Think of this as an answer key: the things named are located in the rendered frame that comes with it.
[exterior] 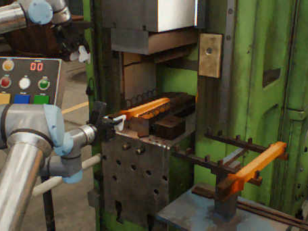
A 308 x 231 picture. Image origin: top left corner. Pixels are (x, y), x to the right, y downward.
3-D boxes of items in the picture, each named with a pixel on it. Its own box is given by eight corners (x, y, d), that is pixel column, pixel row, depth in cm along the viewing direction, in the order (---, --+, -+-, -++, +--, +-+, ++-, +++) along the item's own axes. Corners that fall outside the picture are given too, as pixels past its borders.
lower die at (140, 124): (148, 134, 163) (148, 117, 160) (114, 125, 174) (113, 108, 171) (194, 109, 196) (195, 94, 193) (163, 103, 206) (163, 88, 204)
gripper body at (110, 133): (103, 134, 155) (82, 143, 146) (102, 115, 152) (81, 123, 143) (117, 138, 151) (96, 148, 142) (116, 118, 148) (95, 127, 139)
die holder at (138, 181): (167, 238, 166) (169, 147, 151) (104, 210, 186) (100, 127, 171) (221, 185, 209) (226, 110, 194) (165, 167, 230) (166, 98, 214)
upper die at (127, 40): (148, 55, 151) (148, 31, 148) (111, 50, 162) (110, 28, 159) (197, 42, 184) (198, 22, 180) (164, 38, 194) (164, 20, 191)
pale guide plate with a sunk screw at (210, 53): (217, 78, 149) (220, 35, 144) (198, 75, 154) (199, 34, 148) (219, 77, 151) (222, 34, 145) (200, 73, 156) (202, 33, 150)
